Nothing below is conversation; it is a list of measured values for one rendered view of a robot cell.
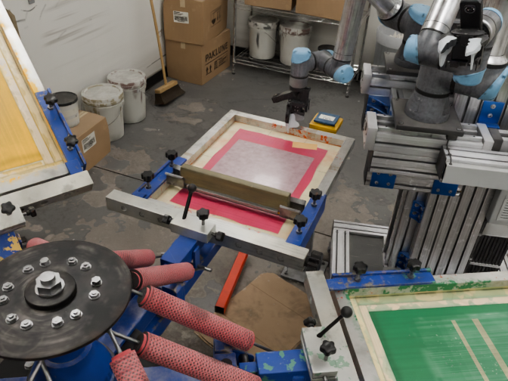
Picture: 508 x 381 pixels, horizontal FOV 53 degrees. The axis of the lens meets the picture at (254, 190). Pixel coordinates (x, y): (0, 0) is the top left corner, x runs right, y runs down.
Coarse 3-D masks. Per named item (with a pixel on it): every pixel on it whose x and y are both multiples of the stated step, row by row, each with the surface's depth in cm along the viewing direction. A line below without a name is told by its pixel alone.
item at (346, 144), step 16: (240, 112) 231; (224, 128) 221; (272, 128) 225; (304, 128) 222; (208, 144) 210; (336, 144) 217; (352, 144) 213; (192, 160) 200; (336, 160) 201; (336, 176) 195; (160, 192) 182; (176, 208) 170
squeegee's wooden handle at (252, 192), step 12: (192, 168) 178; (192, 180) 180; (204, 180) 178; (216, 180) 175; (228, 180) 174; (240, 180) 173; (228, 192) 176; (240, 192) 174; (252, 192) 172; (264, 192) 170; (276, 192) 169; (288, 192) 169; (264, 204) 173; (276, 204) 171; (288, 204) 170
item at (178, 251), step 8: (176, 240) 149; (184, 240) 149; (192, 240) 150; (176, 248) 147; (184, 248) 147; (192, 248) 148; (200, 248) 154; (168, 256) 144; (176, 256) 144; (184, 256) 144; (192, 256) 149; (160, 264) 144; (168, 264) 143
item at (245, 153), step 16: (240, 144) 214; (256, 144) 215; (272, 144) 215; (224, 160) 203; (240, 160) 204; (256, 160) 204; (240, 176) 194; (192, 208) 177; (208, 208) 177; (224, 208) 177
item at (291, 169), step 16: (288, 144) 216; (272, 160) 205; (288, 160) 205; (304, 160) 206; (320, 160) 207; (256, 176) 195; (272, 176) 195; (288, 176) 196; (304, 176) 196; (240, 208) 178; (256, 224) 171; (272, 224) 172
